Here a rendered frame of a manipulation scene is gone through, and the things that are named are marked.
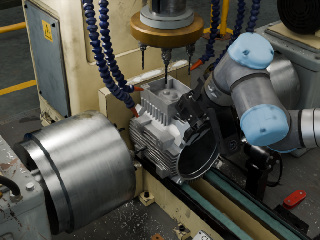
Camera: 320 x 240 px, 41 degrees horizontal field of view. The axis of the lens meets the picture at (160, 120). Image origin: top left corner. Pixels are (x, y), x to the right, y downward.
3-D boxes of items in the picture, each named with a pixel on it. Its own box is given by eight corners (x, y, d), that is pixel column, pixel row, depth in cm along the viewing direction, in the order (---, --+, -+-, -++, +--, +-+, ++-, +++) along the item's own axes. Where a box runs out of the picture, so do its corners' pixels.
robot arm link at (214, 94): (253, 89, 85) (224, 102, 80) (242, 101, 88) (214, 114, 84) (231, 60, 87) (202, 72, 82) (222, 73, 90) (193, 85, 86)
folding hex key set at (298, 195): (298, 192, 130) (299, 187, 129) (307, 198, 128) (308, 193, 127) (280, 205, 126) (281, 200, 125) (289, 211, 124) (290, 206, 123)
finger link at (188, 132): (192, 132, 100) (206, 114, 93) (196, 138, 100) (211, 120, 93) (176, 139, 98) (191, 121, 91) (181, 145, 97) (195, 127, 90)
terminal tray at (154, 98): (139, 108, 118) (139, 85, 114) (169, 96, 123) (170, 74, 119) (165, 128, 110) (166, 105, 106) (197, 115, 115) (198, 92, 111)
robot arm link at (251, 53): (246, 65, 71) (232, 26, 75) (218, 100, 80) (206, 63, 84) (284, 66, 74) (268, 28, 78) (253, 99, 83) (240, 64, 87)
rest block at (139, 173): (113, 192, 129) (111, 161, 122) (132, 182, 133) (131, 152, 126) (124, 203, 125) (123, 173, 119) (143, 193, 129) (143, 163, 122)
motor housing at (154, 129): (128, 156, 124) (126, 101, 114) (179, 134, 134) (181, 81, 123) (170, 195, 111) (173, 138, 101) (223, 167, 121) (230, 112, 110)
